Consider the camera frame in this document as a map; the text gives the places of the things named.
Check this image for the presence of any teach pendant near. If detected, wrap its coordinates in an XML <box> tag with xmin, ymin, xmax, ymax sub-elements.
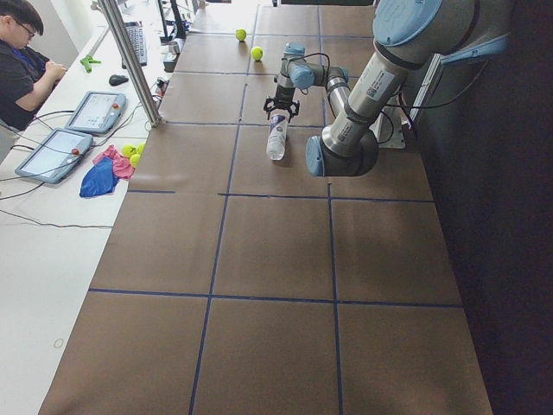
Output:
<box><xmin>15</xmin><ymin>128</ymin><xmax>93</xmax><ymax>184</ymax></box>

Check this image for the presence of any teach pendant far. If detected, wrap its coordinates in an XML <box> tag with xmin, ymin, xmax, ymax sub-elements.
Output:
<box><xmin>66</xmin><ymin>91</ymin><xmax>126</xmax><ymax>134</ymax></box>

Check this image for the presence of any pink cloth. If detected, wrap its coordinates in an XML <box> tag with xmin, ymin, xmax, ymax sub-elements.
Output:
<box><xmin>92</xmin><ymin>144</ymin><xmax>135</xmax><ymax>179</ymax></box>

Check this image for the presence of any blue cloth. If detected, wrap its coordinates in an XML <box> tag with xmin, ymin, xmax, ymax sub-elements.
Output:
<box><xmin>79</xmin><ymin>157</ymin><xmax>118</xmax><ymax>198</ymax></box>

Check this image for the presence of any green plastic tool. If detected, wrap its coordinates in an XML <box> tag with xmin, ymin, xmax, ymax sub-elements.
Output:
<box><xmin>79</xmin><ymin>54</ymin><xmax>101</xmax><ymax>73</ymax></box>

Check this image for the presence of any yellow tennis ball on desk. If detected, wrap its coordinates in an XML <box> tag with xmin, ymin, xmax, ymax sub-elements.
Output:
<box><xmin>121</xmin><ymin>144</ymin><xmax>137</xmax><ymax>158</ymax></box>

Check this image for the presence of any yellow tennis ball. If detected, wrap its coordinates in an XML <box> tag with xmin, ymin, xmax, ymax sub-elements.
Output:
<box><xmin>251</xmin><ymin>46</ymin><xmax>264</xmax><ymax>61</ymax></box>
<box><xmin>235</xmin><ymin>29</ymin><xmax>247</xmax><ymax>42</ymax></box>
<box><xmin>121</xmin><ymin>144</ymin><xmax>137</xmax><ymax>158</ymax></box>

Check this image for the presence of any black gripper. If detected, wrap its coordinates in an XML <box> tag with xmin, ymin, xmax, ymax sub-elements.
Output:
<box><xmin>264</xmin><ymin>84</ymin><xmax>300</xmax><ymax>123</ymax></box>

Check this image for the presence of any seated man in black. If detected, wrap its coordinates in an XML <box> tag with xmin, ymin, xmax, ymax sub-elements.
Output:
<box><xmin>1</xmin><ymin>0</ymin><xmax>67</xmax><ymax>131</ymax></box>

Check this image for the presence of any aluminium frame post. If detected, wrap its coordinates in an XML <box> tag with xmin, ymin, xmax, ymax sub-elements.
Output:
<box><xmin>99</xmin><ymin>0</ymin><xmax>162</xmax><ymax>128</ymax></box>

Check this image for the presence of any small metal cup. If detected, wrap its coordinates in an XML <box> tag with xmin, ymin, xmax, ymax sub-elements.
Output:
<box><xmin>168</xmin><ymin>38</ymin><xmax>185</xmax><ymax>55</ymax></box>

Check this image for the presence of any black computer mouse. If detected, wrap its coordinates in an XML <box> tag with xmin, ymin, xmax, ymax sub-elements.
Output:
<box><xmin>108</xmin><ymin>74</ymin><xmax>129</xmax><ymax>86</ymax></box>

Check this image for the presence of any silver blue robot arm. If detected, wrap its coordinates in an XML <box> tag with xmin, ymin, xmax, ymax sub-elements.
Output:
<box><xmin>264</xmin><ymin>1</ymin><xmax>514</xmax><ymax>176</ymax></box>

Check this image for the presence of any black keyboard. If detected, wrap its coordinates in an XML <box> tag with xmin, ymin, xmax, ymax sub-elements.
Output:
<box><xmin>124</xmin><ymin>22</ymin><xmax>148</xmax><ymax>66</ymax></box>

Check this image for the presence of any teach pendant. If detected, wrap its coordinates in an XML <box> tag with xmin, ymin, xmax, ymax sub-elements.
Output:
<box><xmin>15</xmin><ymin>128</ymin><xmax>93</xmax><ymax>184</ymax></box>
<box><xmin>66</xmin><ymin>91</ymin><xmax>126</xmax><ymax>134</ymax></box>

